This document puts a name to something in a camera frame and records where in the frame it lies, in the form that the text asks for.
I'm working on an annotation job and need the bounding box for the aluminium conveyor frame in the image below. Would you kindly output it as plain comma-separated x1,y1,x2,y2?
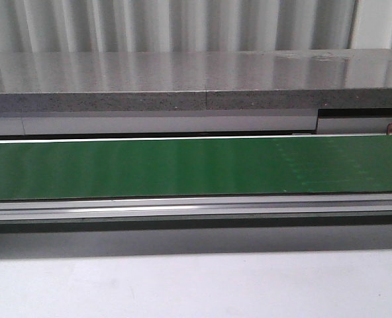
0,193,392,221

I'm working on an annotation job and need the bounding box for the grey speckled stone counter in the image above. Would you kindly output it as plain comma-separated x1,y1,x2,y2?
0,48,392,136

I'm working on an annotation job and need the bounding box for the green conveyor belt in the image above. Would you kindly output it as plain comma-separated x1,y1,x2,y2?
0,135,392,201

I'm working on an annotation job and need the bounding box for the white pleated curtain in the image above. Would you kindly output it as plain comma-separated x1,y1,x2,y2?
0,1,392,52

